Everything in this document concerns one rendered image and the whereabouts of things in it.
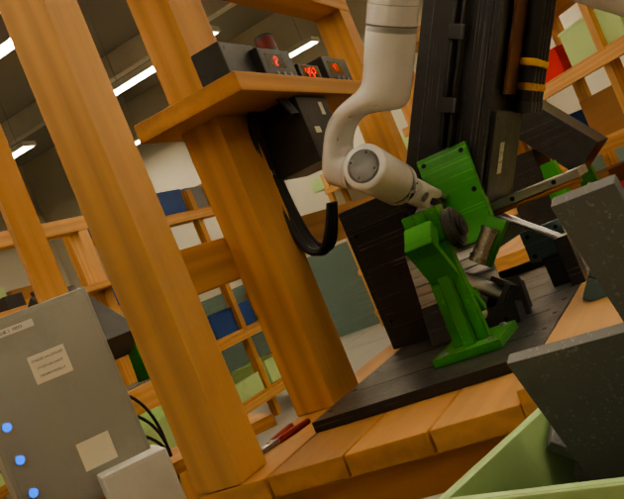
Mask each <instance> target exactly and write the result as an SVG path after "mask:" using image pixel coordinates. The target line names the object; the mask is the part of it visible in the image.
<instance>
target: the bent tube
mask: <svg viewBox="0 0 624 499"><path fill-rule="evenodd" d="M464 273H465V275H466V277H467V279H468V283H469V284H470V285H471V286H472V287H475V288H476V289H477V290H478V292H479V293H480V294H483V295H485V296H488V297H490V298H493V299H496V300H499V297H500V295H501V292H502V289H503V287H504V286H502V285H499V284H496V283H494V282H491V281H489V280H486V279H483V278H481V277H478V276H476V275H473V274H470V273H468V272H465V271H464Z"/></svg>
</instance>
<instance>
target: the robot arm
mask: <svg viewBox="0 0 624 499"><path fill-rule="evenodd" d="M572 1H574V2H577V3H579V4H582V5H585V6H588V7H591V8H595V9H598V10H601V11H604V12H607V13H611V14H614V15H617V16H621V17H624V0H572ZM419 9H420V0H367V5H366V19H365V35H364V68H363V80H362V84H361V86H360V88H359V89H358V91H357V92H356V93H354V94H353V95H352V96H351V97H350V98H348V99H347V100H346V101H345V102H344V103H343V104H341V105H340V106H339V107H338V108H337V110H336V111H335V112H334V113H333V115H332V117H331V118H330V120H329V122H328V124H327V127H326V131H325V136H324V143H323V154H322V171H323V176H324V178H325V180H326V181H327V182H328V183H330V184H332V185H335V186H338V187H342V188H347V189H352V190H356V191H359V192H362V193H365V194H367V195H370V196H372V197H374V198H376V199H378V200H380V201H383V202H385V203H387V204H389V205H395V206H396V205H402V204H404V203H408V204H410V205H413V206H416V207H418V208H421V209H424V210H425V209H427V208H430V207H432V206H435V205H437V204H442V206H443V208H444V209H446V208H447V205H446V204H444V203H442V200H443V198H441V195H442V191H441V190H440V189H438V188H436V187H434V186H432V185H430V184H428V183H427V182H425V181H423V180H421V179H419V178H417V174H416V172H415V170H414V169H413V168H412V167H411V166H410V165H408V164H407V163H405V162H403V161H401V160H400V159H398V158H397V157H395V156H393V155H392V154H390V153H388V152H387V151H385V150H383V149H381V148H379V147H378V146H375V145H372V144H363V145H359V146H357V147H355V148H354V135H355V130H356V127H357V125H358V123H359V122H360V120H361V119H362V118H363V117H365V116H366V115H368V114H371V113H376V112H384V111H392V110H398V109H401V108H403V107H404V106H405V105H406V104H407V103H408V101H409V98H410V94H411V87H412V78H413V68H414V58H415V50H416V40H417V30H418V20H419Z"/></svg>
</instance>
